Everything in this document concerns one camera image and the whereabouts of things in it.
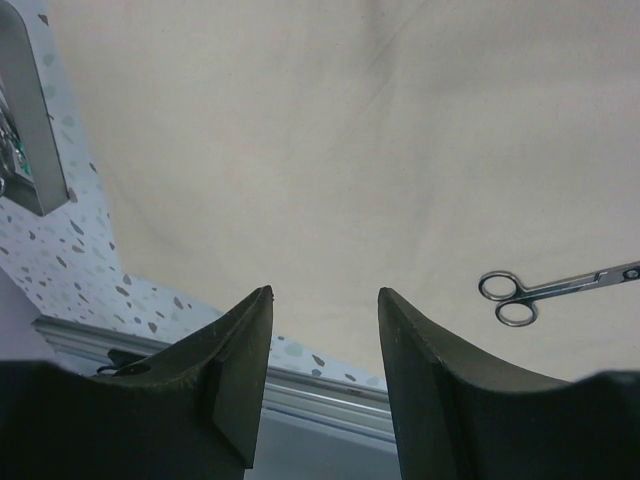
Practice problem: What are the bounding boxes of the teal blade packet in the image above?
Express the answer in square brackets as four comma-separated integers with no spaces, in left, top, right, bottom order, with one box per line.
[13,141,33,182]

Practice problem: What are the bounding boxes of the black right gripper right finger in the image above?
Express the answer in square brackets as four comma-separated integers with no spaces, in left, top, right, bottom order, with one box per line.
[378,288,639,479]

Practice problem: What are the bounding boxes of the beige cloth mat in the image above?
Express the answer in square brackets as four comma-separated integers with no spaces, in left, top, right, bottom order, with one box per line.
[47,1,639,380]

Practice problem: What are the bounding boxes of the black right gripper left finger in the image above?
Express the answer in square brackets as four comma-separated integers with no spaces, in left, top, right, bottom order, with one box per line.
[1,286,273,479]

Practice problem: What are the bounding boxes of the small steel scissors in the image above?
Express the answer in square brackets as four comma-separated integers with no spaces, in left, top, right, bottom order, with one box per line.
[477,261,639,328]

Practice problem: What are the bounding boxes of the aluminium rail frame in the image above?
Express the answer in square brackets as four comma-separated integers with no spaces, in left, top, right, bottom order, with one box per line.
[32,317,396,451]

